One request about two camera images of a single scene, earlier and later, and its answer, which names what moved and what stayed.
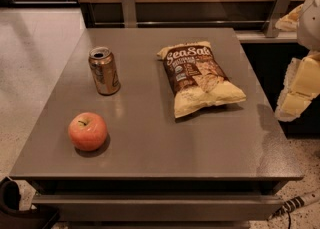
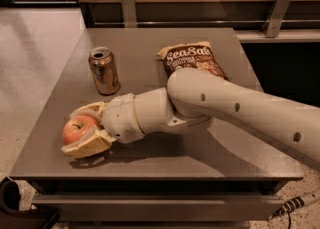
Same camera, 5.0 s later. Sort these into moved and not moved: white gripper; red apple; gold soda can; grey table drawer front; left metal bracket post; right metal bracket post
Moved: red apple; white gripper
Not moved: grey table drawer front; right metal bracket post; gold soda can; left metal bracket post
